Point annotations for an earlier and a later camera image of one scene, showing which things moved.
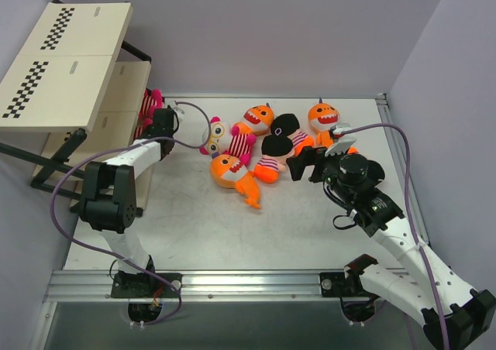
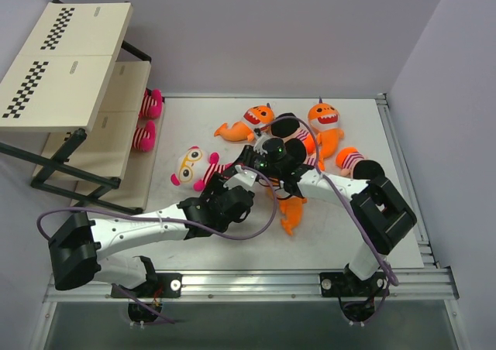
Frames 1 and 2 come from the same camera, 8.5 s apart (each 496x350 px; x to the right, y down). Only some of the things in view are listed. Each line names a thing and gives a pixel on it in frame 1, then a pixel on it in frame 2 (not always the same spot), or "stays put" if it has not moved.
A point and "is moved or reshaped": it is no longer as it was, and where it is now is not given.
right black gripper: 308,164 to 272,132
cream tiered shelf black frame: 74,77 stays put
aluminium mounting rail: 198,286 stays put
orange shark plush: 229,172 is moved or reshaped
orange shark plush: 260,118 stays put
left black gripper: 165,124 to 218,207
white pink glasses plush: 223,138 to 196,167
